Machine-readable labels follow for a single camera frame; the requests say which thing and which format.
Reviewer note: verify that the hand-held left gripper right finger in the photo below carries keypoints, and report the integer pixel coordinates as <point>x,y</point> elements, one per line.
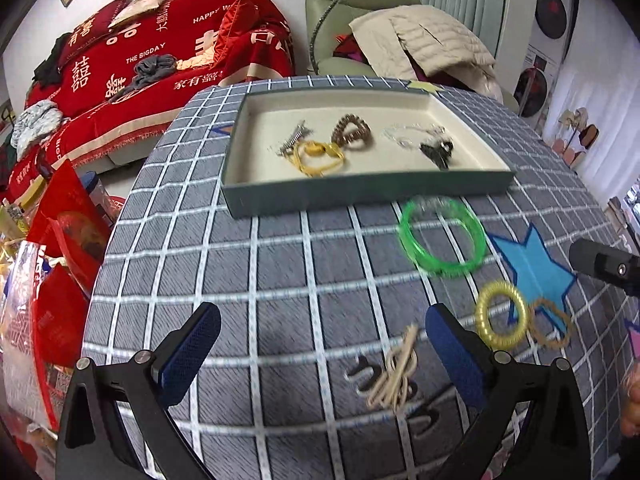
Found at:
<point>455,350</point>

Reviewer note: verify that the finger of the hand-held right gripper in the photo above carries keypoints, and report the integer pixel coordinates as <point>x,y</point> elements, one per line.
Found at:
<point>595,260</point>

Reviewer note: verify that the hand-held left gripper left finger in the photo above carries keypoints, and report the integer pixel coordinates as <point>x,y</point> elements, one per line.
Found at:
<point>192,347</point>

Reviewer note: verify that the black claw hair clip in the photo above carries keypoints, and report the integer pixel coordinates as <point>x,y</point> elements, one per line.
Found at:
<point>437,152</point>

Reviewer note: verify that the silver metal hair clip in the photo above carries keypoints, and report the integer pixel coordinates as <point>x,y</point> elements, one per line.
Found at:
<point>292,140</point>

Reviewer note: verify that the shallow grey cardboard box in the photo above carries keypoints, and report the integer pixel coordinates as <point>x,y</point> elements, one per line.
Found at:
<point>360,110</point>

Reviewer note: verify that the person's right hand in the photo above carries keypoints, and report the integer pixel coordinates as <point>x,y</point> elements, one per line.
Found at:
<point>632,400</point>

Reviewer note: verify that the green plastic bangle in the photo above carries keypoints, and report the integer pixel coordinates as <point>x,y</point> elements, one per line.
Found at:
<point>415,250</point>

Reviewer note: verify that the grey checked tablecloth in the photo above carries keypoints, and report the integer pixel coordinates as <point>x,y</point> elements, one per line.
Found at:
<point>280,270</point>

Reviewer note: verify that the cardboard figure decoration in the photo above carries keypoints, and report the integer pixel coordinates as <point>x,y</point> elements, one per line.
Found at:
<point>582,135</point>

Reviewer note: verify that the blue lid jar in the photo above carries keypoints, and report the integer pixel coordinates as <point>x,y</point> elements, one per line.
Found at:
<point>95,190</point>

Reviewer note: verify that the white sofa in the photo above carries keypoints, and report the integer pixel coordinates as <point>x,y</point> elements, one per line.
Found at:
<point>135,147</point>

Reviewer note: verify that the light patterned cloth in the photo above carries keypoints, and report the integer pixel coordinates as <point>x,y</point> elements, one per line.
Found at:
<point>35,125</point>

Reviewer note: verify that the white puffer jacket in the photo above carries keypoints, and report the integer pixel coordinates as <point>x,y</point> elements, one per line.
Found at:
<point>430,40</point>

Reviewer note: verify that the grey clothing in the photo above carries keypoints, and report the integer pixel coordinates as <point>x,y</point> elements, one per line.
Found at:
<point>152,70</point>

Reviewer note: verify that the red covered sofa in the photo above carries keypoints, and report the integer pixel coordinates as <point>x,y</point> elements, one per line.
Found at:
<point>150,45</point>

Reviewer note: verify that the red clothing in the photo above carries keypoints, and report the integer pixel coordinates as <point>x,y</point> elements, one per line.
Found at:
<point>350,50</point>

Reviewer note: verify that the black clothing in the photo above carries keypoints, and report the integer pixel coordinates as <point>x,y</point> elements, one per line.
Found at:
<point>50,62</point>

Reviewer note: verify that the red satin pillow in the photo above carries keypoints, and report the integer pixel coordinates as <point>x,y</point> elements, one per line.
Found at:
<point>235,27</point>

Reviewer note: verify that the dark red printed pillow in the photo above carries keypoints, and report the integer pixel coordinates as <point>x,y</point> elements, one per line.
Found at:
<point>87,27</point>

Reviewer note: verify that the cream printed pillow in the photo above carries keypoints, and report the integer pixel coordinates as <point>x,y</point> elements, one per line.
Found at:
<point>142,5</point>

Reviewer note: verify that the flexible floor stand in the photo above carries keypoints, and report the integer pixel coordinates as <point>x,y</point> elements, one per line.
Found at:
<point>327,15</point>

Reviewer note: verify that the red and black wall poster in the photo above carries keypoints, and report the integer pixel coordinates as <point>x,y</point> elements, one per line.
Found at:
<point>534,82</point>

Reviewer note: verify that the round black wall poster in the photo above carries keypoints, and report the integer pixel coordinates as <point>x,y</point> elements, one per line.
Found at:
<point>552,7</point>

